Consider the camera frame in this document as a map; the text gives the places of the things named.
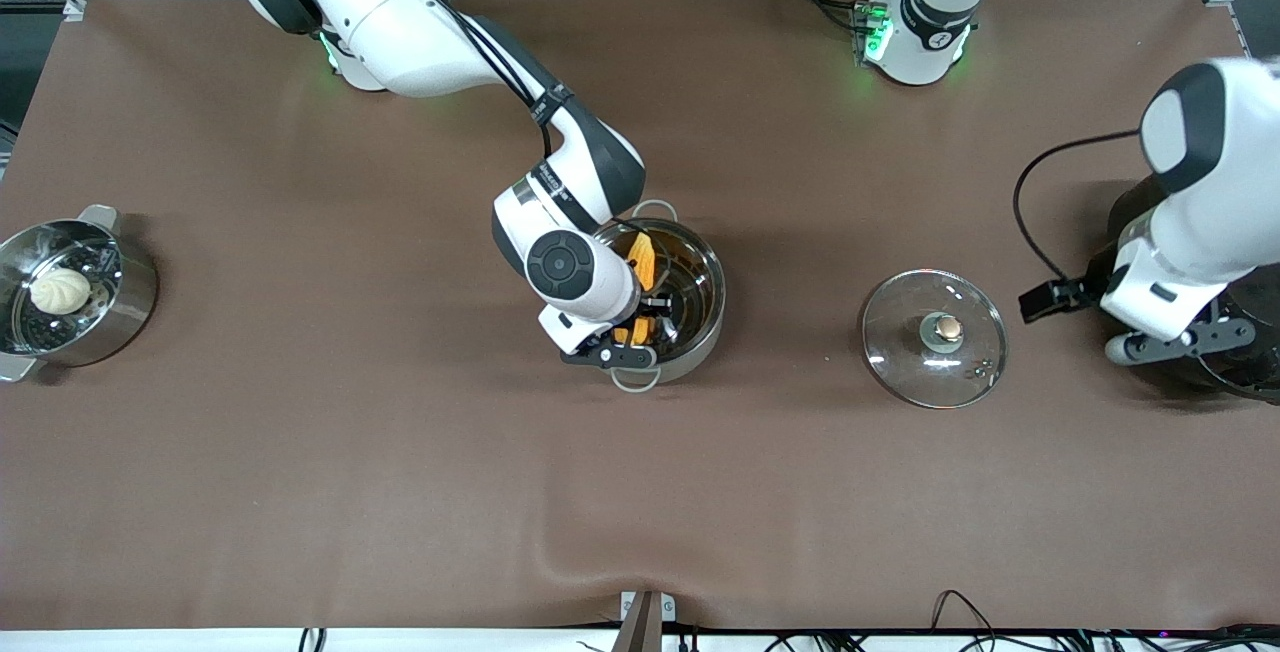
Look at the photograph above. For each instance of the glass pot lid with knob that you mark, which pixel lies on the glass pot lid with knob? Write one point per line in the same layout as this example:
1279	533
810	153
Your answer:
935	372

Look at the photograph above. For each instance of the yellow corn cob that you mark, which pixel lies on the yellow corn cob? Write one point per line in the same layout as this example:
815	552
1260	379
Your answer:
643	262

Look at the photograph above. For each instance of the black rice cooker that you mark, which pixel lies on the black rice cooker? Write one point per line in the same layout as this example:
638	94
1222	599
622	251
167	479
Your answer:
1250	372

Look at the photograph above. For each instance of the white steamed bun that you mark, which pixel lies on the white steamed bun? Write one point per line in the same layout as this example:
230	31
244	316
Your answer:
60	290

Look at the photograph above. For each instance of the metal table edge bracket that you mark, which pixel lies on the metal table edge bracket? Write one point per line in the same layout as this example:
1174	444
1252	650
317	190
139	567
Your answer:
645	622

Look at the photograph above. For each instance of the steel steamer pot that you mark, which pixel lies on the steel steamer pot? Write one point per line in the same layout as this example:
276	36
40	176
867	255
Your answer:
130	317

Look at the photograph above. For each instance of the brown table cloth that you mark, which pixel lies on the brown table cloth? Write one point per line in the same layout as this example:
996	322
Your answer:
900	492

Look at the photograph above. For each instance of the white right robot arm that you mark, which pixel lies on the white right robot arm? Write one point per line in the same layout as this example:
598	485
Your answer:
420	42

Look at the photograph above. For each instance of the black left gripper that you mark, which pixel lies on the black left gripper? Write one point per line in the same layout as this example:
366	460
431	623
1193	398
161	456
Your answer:
1089	289

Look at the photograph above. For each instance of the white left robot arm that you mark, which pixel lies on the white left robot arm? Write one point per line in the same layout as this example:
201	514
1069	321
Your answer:
1230	212

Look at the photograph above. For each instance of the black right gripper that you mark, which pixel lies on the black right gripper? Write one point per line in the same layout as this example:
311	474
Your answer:
655	307

